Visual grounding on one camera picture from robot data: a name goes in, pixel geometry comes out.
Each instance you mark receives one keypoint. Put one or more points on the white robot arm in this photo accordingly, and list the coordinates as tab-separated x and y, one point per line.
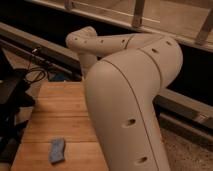
122	76

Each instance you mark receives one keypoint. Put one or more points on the blue object behind table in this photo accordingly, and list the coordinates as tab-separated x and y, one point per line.
57	78

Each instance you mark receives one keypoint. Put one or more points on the blue sponge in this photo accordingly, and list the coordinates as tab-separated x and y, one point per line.
56	153

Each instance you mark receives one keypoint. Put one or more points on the black equipment on left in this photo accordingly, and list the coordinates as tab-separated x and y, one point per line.
13	96

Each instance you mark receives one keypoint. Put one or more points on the metal rail beam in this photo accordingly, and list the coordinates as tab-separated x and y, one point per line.
40	46

